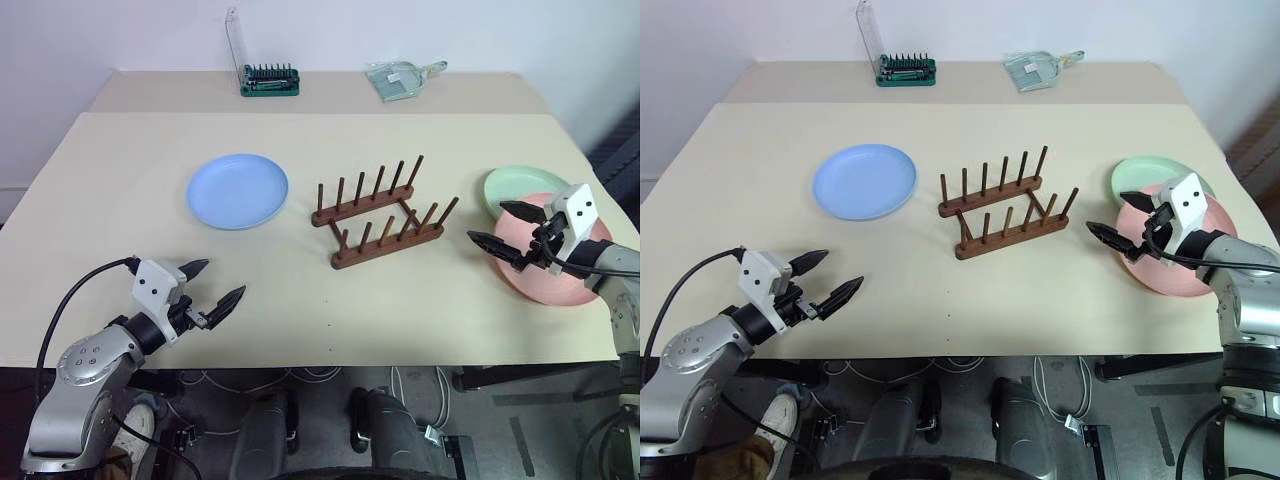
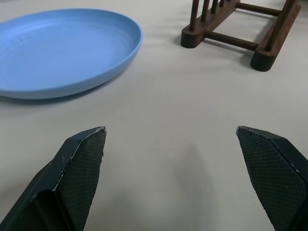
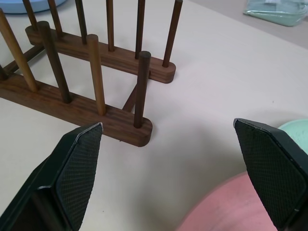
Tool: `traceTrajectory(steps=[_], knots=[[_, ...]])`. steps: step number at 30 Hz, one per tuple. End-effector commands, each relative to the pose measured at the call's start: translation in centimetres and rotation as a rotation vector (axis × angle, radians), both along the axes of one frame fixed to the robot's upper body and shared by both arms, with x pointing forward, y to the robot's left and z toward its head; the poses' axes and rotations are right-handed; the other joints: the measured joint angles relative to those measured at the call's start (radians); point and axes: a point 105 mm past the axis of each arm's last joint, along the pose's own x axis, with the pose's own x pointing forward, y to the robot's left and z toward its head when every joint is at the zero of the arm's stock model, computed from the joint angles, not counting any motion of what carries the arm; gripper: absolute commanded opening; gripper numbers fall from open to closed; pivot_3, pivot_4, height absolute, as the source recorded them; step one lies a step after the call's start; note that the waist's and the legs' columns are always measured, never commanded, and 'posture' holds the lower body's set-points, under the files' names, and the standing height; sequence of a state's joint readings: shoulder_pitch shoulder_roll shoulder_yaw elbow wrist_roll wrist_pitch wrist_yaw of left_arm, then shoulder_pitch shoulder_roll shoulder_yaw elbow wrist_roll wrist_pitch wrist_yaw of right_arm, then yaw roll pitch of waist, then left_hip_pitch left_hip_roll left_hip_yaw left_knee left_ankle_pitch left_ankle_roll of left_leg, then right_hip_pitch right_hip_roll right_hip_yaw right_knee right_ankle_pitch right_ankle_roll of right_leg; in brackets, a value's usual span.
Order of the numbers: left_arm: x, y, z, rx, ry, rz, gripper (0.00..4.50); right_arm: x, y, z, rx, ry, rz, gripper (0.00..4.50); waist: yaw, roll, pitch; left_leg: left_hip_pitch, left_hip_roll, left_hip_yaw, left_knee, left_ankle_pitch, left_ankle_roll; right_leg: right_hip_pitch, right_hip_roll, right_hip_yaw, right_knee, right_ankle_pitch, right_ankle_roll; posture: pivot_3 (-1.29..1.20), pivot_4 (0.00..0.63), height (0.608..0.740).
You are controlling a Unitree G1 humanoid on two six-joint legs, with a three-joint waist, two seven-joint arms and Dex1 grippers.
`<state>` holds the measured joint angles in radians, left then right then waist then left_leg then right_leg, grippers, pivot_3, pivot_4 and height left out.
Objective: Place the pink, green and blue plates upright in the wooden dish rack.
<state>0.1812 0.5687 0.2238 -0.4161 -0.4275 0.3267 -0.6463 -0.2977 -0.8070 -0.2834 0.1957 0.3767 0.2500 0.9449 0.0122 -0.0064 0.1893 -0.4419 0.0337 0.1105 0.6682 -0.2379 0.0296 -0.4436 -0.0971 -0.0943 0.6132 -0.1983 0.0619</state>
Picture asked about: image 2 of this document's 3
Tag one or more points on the dark wooden dish rack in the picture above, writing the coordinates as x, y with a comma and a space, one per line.
262, 36

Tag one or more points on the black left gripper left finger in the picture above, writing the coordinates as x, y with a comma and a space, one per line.
72, 178

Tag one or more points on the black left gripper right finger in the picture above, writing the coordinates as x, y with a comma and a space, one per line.
276, 178

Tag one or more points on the blue plate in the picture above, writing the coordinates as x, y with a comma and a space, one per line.
60, 50

